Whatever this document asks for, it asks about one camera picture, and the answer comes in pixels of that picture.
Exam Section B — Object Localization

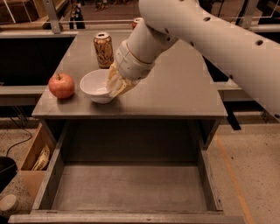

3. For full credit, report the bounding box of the orange soda can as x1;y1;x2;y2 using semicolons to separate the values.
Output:
132;17;142;30

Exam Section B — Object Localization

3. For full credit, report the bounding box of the wooden box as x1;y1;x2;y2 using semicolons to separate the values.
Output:
19;124;56;201

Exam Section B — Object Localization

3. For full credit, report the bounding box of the white lidded jar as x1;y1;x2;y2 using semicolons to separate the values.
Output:
0;194;19;216

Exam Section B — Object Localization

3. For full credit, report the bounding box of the gold soda can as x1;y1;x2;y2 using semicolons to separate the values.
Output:
94;31;114;68

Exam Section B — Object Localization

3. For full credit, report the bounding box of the black cable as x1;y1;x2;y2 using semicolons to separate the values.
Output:
5;106;34;158

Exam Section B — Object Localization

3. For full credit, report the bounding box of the black round object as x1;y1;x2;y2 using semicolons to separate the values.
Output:
0;157;18;193

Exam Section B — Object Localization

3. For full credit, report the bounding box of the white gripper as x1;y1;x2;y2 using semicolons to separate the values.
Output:
107;40;155;98

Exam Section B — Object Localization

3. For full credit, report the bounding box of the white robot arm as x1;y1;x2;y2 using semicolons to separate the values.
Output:
107;0;280;118

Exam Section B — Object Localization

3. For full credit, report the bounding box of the red apple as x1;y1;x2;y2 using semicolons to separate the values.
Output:
48;73;75;99

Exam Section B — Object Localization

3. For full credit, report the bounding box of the white bowl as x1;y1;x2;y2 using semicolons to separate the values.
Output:
80;69;113;104

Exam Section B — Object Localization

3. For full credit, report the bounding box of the snack bag in box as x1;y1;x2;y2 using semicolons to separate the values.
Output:
32;144;50;171

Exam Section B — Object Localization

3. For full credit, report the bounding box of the open grey drawer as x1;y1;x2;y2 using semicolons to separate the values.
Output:
9;120;245;224

